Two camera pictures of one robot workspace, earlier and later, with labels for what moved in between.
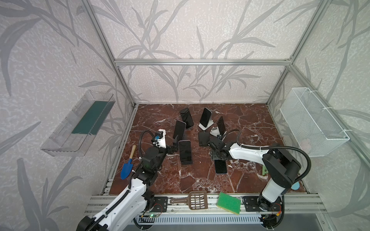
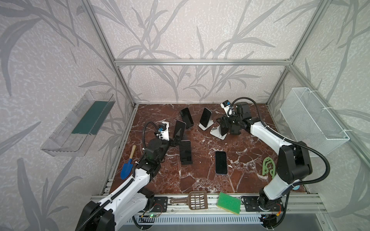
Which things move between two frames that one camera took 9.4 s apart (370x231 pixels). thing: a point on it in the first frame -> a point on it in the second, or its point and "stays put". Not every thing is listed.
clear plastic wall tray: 74,134 stays put
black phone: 220,166 stays put
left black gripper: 174,147 -> 178,141
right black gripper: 213,155 -> 228,123
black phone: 185,153 stays put
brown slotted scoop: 197,200 stays put
